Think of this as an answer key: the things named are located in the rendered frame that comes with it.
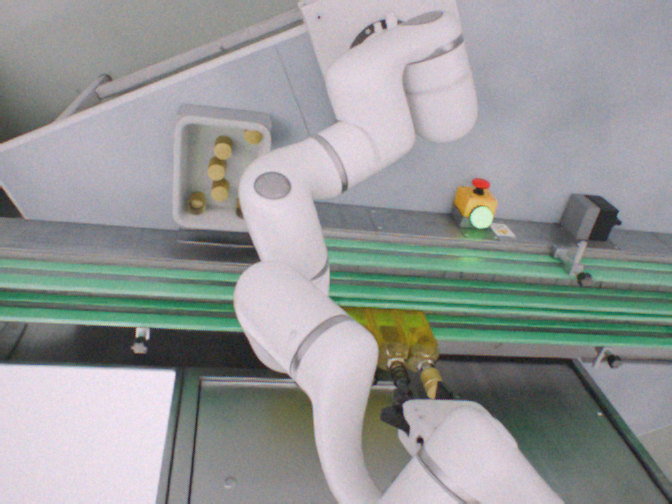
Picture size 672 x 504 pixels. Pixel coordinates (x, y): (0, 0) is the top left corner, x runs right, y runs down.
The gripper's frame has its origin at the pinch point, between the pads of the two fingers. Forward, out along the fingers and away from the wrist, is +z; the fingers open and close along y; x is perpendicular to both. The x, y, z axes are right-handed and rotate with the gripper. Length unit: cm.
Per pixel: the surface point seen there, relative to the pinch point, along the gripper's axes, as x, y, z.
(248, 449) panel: -21.6, -19.7, 25.2
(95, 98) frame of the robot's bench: 39, -64, 105
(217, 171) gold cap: 24, -29, 48
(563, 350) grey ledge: -11, 56, 53
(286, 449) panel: -21.6, -13.1, 25.3
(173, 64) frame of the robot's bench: 50, -44, 103
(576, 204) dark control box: 25, 51, 50
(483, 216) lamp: 20, 26, 45
